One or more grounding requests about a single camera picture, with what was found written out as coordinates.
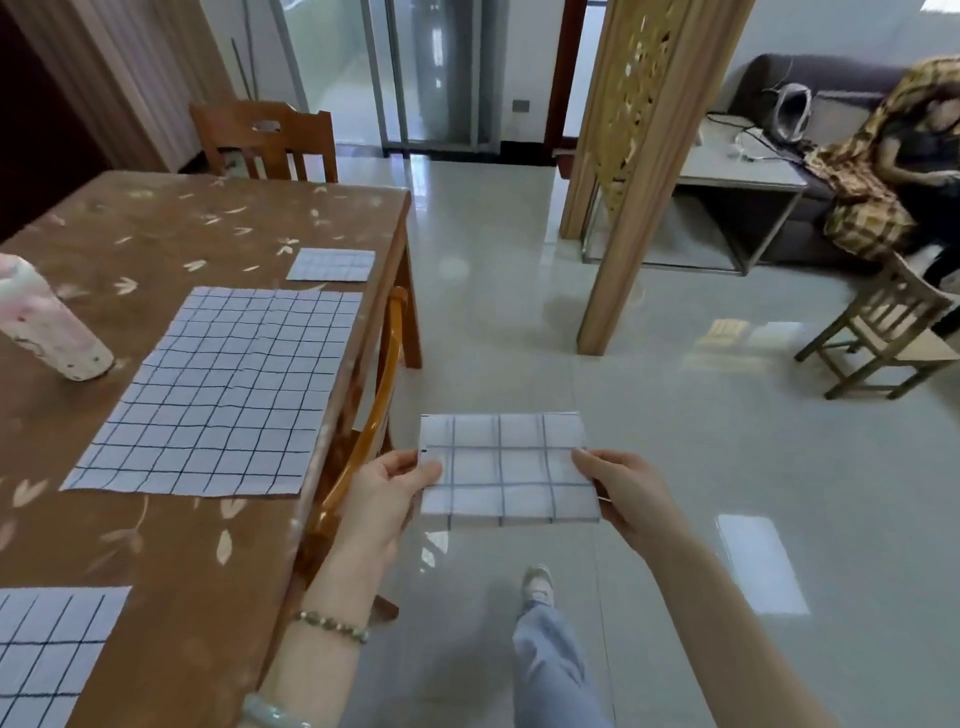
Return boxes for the person's left hand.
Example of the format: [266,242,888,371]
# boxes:
[318,448,444,594]

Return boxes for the person's right hand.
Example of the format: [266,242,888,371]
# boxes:
[571,448,695,560]

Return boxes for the white black-grid napkin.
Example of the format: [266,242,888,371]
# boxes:
[0,587,133,728]
[418,412,603,526]
[59,287,364,499]
[286,248,376,284]

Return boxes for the person's right forearm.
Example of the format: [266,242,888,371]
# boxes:
[644,528,841,728]

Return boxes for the person's left forearm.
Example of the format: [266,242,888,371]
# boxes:
[254,577,391,728]

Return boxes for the person's grey trousers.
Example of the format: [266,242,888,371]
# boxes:
[512,599,609,728]

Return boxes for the white shoe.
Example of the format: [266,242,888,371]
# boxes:
[521,563,556,609]

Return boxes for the wooden dining chair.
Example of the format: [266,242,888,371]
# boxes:
[188,101,339,184]
[299,287,412,624]

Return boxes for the pale jade bangle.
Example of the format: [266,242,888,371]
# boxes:
[241,693,313,728]

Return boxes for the pale wooden chair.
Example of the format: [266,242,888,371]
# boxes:
[794,251,960,403]

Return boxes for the grey coffee table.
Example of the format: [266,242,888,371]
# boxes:
[581,119,811,277]

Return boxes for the brown floral wooden table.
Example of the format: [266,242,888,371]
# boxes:
[0,170,423,728]

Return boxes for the cream bottle with pink lid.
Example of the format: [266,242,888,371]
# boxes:
[0,253,115,384]

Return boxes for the white grey device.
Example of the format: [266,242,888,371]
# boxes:
[772,82,815,145]

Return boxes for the grey sofa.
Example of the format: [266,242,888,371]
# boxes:
[727,52,960,271]

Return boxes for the pale striped wooden cabinet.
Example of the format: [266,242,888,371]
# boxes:
[14,0,241,174]

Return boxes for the dark red door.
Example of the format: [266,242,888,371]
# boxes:
[0,0,114,245]

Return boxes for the dark beaded bracelet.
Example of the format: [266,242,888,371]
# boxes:
[290,608,371,646]

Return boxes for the white cable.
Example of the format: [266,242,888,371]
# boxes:
[704,112,808,163]

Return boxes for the dark red door frame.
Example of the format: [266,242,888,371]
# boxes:
[543,0,590,151]

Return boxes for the grey metal door frame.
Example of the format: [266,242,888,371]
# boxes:
[281,0,504,157]

